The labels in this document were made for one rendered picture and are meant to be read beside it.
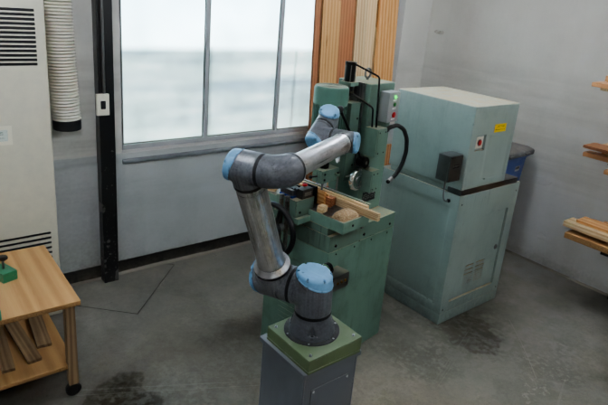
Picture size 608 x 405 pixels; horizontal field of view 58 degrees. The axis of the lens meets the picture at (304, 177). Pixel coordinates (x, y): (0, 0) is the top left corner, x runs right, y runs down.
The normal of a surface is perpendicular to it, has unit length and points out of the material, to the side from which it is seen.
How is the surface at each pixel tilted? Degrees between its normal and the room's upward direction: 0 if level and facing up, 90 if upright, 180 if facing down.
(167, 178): 90
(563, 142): 90
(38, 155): 90
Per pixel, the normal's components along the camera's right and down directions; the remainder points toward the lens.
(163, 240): 0.62, 0.30
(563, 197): -0.78, 0.14
